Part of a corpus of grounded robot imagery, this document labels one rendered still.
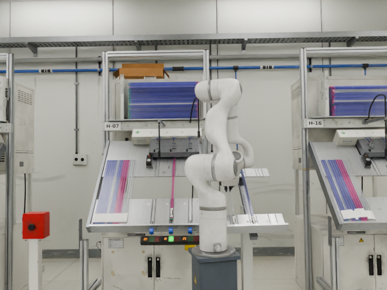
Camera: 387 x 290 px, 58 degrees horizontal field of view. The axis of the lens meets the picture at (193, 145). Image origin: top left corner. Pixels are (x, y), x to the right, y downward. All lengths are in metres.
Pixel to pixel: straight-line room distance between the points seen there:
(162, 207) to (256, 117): 2.20
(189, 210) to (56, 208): 2.45
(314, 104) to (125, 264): 1.79
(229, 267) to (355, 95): 1.67
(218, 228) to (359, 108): 1.59
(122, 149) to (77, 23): 2.31
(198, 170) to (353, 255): 1.45
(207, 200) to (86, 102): 2.95
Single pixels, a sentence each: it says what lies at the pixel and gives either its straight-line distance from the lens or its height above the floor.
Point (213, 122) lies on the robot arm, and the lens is 1.56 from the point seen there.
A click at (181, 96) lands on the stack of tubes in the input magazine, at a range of 2.52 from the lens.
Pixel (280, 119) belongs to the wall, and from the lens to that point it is 4.12.
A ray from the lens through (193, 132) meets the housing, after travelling 2.46.
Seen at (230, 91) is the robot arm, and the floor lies 1.41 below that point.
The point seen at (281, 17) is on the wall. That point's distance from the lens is 4.41.
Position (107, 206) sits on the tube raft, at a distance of 2.21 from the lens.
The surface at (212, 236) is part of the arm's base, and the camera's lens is 1.52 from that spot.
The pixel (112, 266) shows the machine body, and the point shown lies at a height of 0.40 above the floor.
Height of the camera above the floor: 1.11
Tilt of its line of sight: 2 degrees up
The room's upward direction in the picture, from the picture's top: 1 degrees counter-clockwise
